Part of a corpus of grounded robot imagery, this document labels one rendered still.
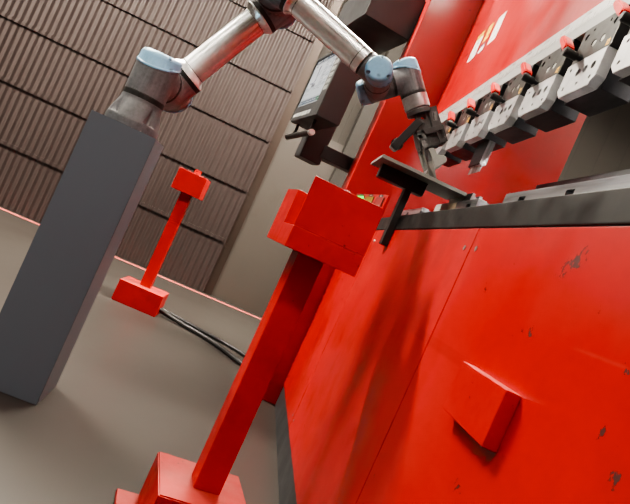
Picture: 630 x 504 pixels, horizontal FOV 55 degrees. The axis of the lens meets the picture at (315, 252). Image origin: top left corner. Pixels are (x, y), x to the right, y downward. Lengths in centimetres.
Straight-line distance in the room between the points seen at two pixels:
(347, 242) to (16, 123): 432
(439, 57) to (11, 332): 200
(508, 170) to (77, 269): 187
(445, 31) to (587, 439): 239
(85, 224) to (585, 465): 138
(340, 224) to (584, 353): 66
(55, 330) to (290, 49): 386
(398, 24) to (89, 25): 298
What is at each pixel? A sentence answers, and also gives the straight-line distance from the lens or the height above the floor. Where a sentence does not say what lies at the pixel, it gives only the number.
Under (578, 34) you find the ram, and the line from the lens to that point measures 152.
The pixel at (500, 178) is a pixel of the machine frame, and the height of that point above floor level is 131.
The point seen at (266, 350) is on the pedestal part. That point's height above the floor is 44.
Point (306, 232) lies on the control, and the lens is 118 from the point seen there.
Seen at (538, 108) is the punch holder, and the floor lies 117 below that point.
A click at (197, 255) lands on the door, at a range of 501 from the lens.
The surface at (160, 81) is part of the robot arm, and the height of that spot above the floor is 92.
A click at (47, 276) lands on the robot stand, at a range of 173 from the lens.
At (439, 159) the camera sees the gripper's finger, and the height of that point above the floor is 106.
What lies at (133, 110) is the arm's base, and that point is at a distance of 172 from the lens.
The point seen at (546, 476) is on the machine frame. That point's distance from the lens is 64.
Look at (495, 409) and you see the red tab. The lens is 72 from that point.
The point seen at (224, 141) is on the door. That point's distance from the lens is 503.
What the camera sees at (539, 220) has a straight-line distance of 88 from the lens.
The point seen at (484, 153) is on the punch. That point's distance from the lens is 182.
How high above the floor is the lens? 67
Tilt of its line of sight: level
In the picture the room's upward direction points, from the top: 24 degrees clockwise
